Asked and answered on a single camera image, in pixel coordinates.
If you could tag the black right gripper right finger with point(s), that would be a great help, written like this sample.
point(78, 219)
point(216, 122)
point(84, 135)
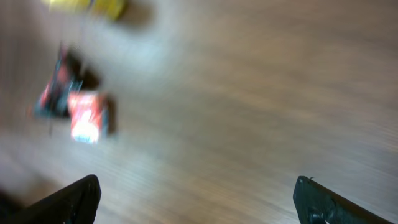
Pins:
point(316, 204)

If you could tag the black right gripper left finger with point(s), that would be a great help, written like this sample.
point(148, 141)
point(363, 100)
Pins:
point(74, 204)

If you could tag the red white snack box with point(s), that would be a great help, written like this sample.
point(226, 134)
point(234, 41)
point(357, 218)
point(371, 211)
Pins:
point(89, 116)

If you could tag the yellow candy bottle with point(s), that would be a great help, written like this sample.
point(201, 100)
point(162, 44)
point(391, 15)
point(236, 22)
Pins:
point(109, 9)

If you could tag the black red snack packet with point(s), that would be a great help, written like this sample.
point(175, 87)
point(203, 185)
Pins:
point(53, 101)

